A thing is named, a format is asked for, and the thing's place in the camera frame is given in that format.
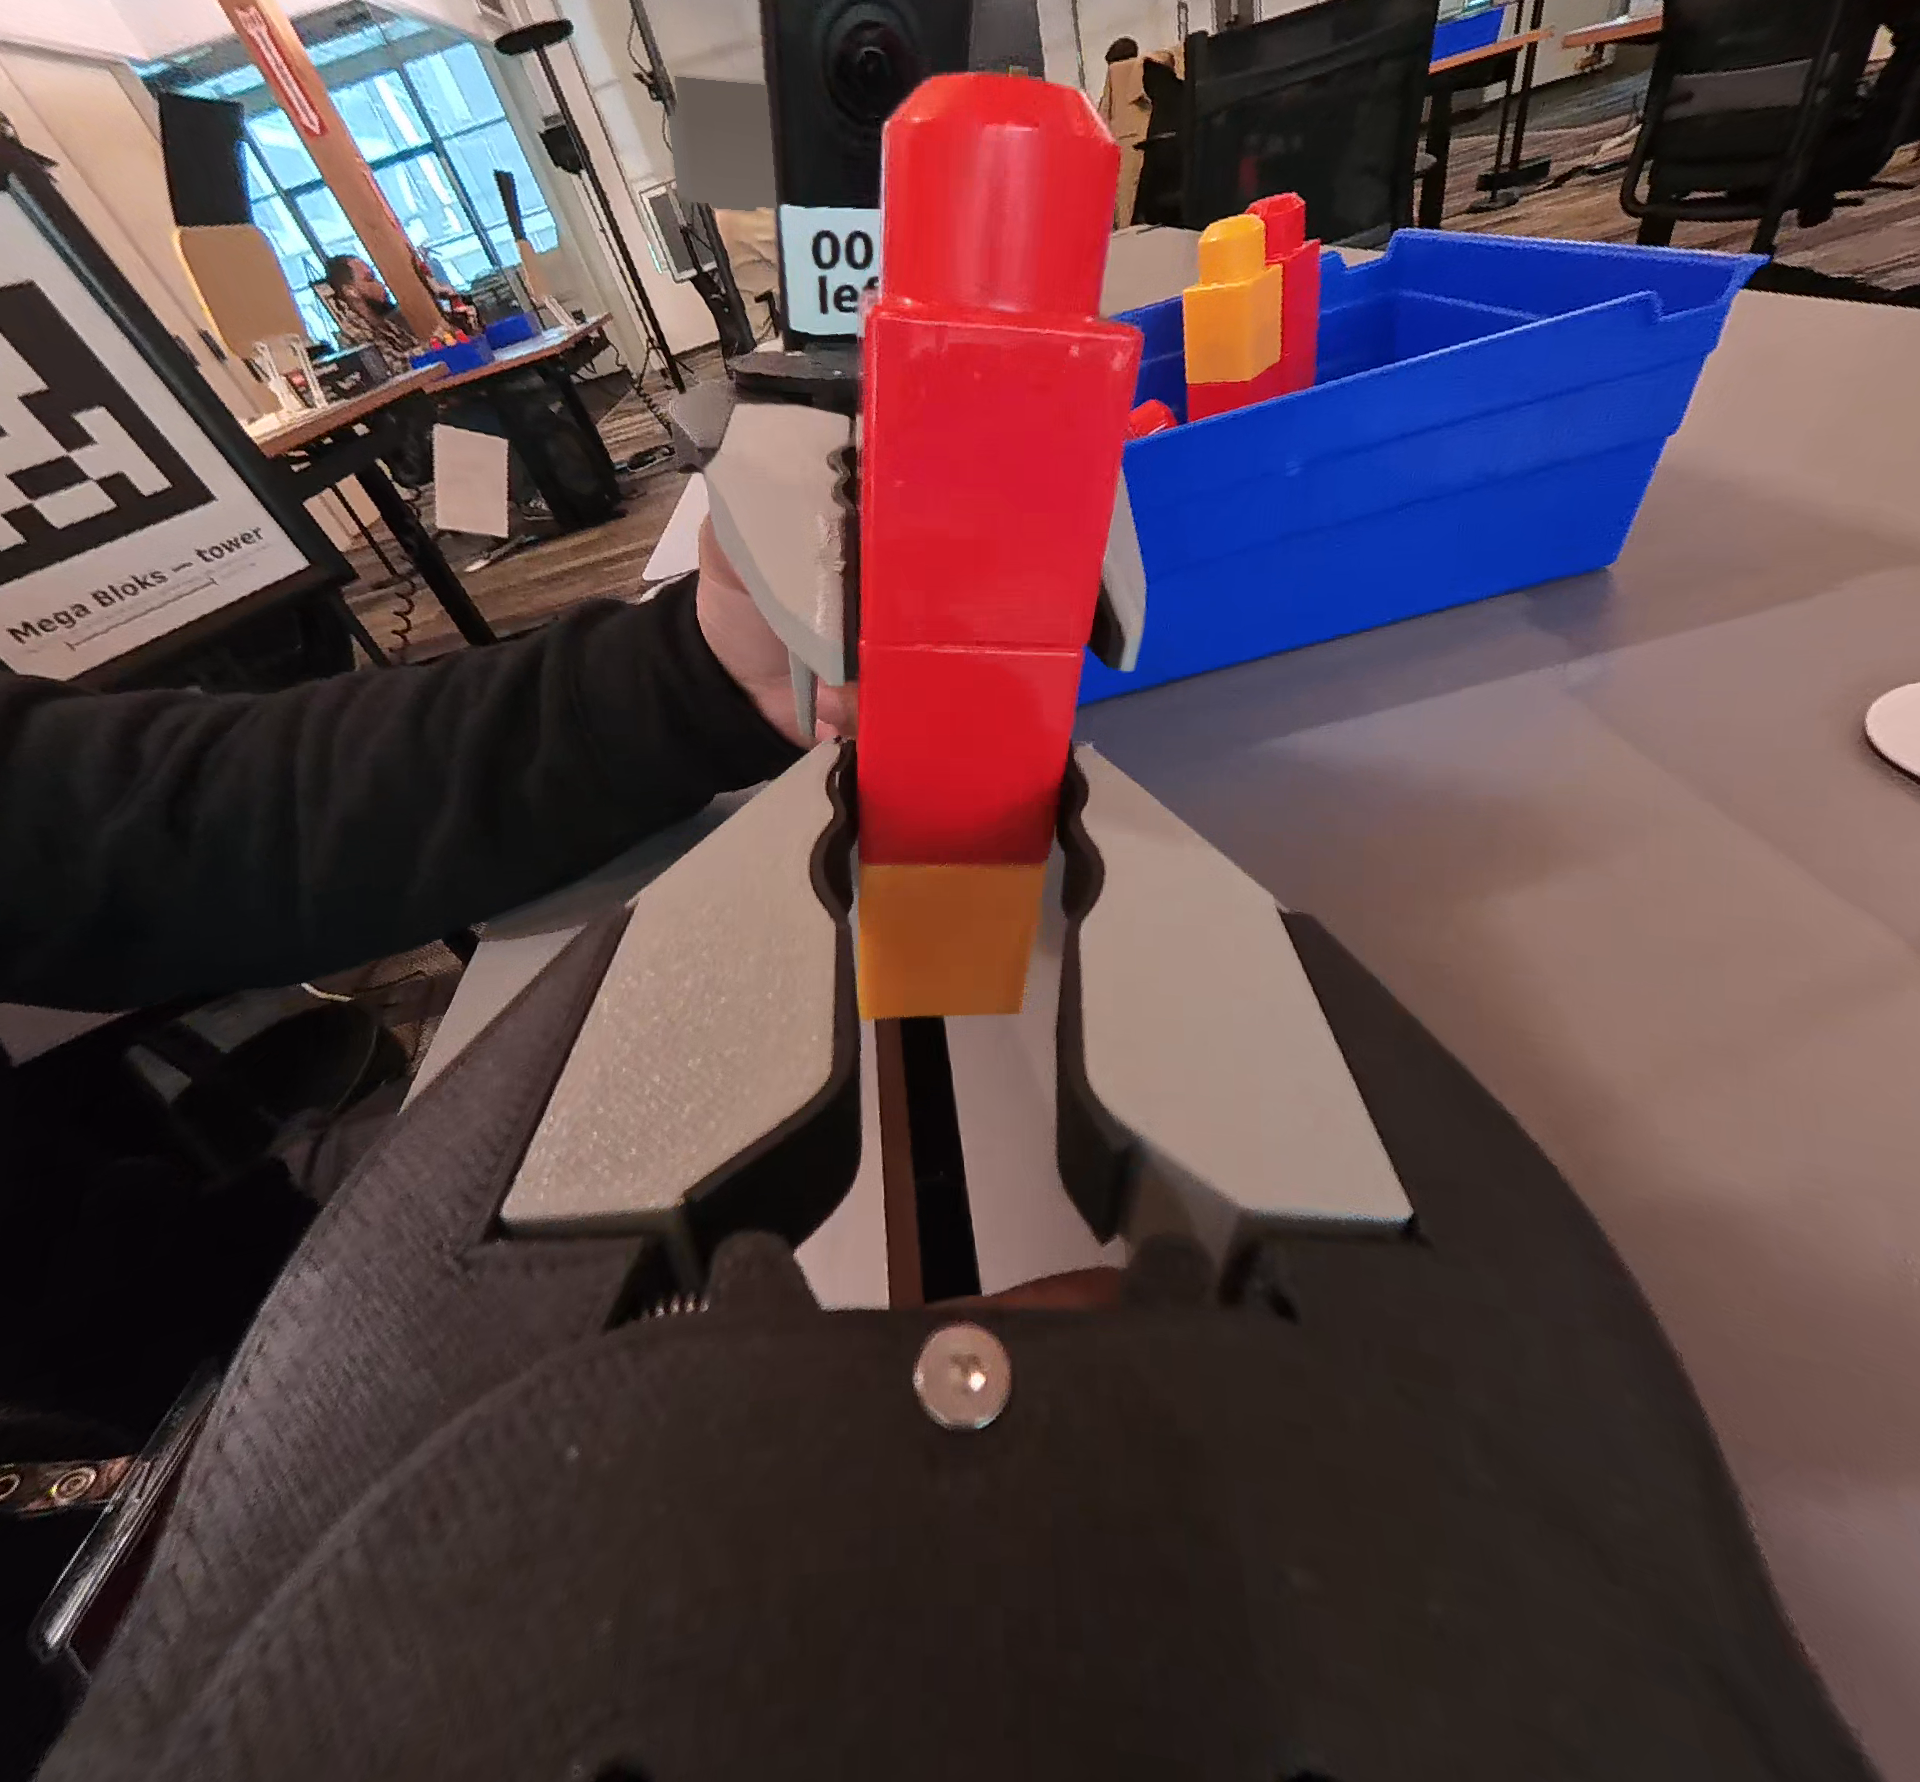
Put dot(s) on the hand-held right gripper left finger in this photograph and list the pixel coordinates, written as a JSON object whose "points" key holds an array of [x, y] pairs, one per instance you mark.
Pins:
{"points": [[676, 1061]]}

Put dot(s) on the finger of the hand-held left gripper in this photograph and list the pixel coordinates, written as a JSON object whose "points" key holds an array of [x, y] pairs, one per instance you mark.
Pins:
{"points": [[1126, 612], [765, 506]]}

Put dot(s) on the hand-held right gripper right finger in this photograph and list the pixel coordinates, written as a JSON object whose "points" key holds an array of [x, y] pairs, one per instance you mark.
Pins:
{"points": [[1232, 1061]]}

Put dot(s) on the red building block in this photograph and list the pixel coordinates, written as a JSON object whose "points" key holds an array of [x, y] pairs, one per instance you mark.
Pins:
{"points": [[961, 763], [992, 461]]}

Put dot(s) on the yellow building block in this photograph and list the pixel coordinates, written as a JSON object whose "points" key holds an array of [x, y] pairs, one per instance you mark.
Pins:
{"points": [[948, 934]]}

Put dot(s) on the blue plastic bin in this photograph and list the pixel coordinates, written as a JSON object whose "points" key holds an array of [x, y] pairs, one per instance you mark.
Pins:
{"points": [[1425, 506]]}

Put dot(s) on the pile of colourful toy blocks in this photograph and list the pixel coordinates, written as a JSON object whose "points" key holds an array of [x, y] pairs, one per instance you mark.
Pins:
{"points": [[1233, 312]]}

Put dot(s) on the person's left forearm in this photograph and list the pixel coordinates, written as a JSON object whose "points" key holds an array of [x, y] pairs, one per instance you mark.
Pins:
{"points": [[374, 794]]}

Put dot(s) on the person's left hand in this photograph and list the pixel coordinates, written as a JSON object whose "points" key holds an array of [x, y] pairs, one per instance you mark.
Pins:
{"points": [[744, 656]]}

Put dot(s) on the wooden desk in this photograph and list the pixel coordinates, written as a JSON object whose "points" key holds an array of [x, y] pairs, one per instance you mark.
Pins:
{"points": [[452, 380]]}

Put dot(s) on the black mesh office chair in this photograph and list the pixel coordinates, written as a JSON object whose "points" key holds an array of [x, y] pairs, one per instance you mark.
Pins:
{"points": [[1308, 102]]}

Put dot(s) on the small blue bin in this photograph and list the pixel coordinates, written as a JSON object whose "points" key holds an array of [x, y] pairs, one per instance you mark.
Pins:
{"points": [[1485, 39]]}

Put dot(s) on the black framed marker sign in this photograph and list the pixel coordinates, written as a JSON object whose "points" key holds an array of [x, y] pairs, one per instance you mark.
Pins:
{"points": [[91, 461]]}

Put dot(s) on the white document stand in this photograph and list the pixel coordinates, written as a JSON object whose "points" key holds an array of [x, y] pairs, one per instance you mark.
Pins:
{"points": [[1899, 734]]}

